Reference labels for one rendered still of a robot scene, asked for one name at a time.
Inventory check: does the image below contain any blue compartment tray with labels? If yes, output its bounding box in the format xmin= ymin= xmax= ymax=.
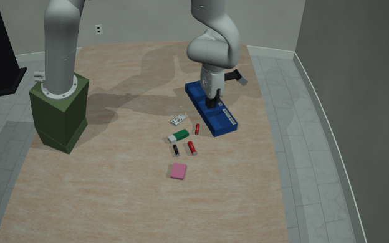
xmin=185 ymin=81 xmax=238 ymax=137

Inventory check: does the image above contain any pink rectangular block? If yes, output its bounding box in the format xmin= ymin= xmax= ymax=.
xmin=170 ymin=163 xmax=186 ymax=180

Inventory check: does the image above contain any white domino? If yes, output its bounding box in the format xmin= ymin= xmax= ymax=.
xmin=171 ymin=113 xmax=186 ymax=126

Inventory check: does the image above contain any green and white eraser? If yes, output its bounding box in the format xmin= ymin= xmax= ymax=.
xmin=168 ymin=129 xmax=189 ymax=144

